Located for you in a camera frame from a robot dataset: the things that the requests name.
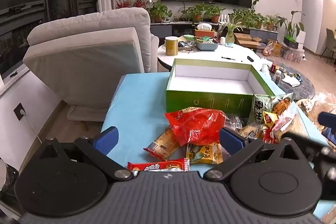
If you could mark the plastic bag of oranges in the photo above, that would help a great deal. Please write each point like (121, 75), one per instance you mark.
(268, 50)

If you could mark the white air purifier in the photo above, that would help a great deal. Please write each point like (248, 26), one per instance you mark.
(301, 39)

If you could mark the orange bread packet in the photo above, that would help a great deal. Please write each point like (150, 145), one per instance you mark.
(164, 145)

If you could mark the small red box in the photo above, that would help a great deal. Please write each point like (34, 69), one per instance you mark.
(273, 66)

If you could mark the crumpled clear plastic bag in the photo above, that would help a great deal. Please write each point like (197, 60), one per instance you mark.
(262, 67)

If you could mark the red snack packet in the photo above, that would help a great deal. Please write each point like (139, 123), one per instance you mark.
(157, 166)

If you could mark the black wall socket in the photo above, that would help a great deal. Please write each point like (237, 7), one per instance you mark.
(19, 111)

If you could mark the red berry branches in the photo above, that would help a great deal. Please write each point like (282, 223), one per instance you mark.
(131, 2)

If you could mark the yellow tin can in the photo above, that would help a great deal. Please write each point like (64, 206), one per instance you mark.
(171, 47)

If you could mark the open brown cardboard box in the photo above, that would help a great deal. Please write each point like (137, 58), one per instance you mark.
(246, 40)

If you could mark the clear wrapped snack packet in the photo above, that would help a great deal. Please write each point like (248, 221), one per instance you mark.
(235, 121)

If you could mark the brown glass jar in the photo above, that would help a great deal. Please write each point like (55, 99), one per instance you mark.
(277, 77)

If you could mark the green bowl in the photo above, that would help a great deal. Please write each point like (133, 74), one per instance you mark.
(188, 37)

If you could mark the clear rice cracker packet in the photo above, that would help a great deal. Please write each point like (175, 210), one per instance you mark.
(250, 131)

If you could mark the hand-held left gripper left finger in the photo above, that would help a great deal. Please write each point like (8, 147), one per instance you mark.
(107, 139)

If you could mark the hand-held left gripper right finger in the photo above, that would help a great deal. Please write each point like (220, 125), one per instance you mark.
(232, 140)

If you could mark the tall leafy plant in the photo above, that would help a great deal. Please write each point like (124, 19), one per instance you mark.
(291, 23)

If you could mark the white round table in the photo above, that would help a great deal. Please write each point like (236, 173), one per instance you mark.
(210, 56)

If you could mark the dark marble round table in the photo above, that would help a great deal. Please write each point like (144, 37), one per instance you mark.
(302, 90)

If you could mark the yellow cardboard box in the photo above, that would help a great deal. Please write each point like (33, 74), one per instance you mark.
(277, 49)

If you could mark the green chip snack packet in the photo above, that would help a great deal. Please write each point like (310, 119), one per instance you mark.
(262, 106)

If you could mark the potted green plant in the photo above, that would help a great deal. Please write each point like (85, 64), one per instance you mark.
(158, 12)
(270, 22)
(195, 12)
(246, 18)
(215, 14)

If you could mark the light blue tissue pack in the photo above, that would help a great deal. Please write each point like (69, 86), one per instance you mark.
(229, 44)

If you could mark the beige armchair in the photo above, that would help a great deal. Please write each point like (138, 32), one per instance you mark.
(86, 56)

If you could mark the dark wrapped candy pile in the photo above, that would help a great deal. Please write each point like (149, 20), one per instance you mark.
(187, 45)

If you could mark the white cup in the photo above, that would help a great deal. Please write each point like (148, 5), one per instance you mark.
(222, 41)

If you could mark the glass vase with plant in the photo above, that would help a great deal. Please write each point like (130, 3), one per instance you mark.
(230, 35)

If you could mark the black pen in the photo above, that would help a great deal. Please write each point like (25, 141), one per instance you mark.
(228, 58)

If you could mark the black lighter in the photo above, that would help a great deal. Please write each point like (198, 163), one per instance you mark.
(250, 58)

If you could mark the yellow green bean packet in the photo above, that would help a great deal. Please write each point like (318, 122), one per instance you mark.
(204, 153)

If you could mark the green black box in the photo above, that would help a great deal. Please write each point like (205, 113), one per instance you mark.
(290, 41)

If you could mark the green cardboard box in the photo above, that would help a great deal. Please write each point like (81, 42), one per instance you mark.
(210, 100)

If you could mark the white paper sheet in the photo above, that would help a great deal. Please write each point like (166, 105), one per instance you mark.
(291, 80)

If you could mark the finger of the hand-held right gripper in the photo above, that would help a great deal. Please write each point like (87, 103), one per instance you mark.
(304, 138)
(326, 119)

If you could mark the clear storage boxes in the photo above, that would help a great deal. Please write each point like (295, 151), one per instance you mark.
(292, 54)

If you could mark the clear bag of bread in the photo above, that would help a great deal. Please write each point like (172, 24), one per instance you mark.
(315, 104)

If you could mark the grey dining chair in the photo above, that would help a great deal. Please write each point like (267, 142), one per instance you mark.
(330, 43)

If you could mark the orange tissue box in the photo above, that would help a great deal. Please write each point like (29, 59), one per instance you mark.
(204, 33)

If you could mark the blue grey plastic basket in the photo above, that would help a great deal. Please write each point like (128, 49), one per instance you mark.
(207, 46)

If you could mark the red plastic snack bag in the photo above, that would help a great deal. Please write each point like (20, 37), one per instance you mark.
(195, 125)

